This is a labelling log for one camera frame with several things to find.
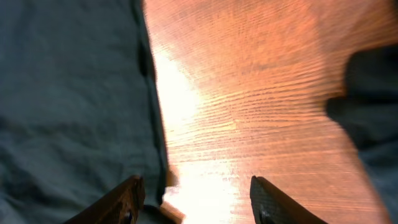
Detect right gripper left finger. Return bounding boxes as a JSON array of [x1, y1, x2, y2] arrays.
[[64, 176, 146, 224]]

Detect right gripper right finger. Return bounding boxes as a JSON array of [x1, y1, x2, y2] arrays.
[[250, 176, 326, 224]]

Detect black shorts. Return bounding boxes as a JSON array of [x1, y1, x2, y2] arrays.
[[1, 0, 171, 223]]

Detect pile of black clothes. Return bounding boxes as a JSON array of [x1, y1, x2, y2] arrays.
[[326, 45, 397, 223]]

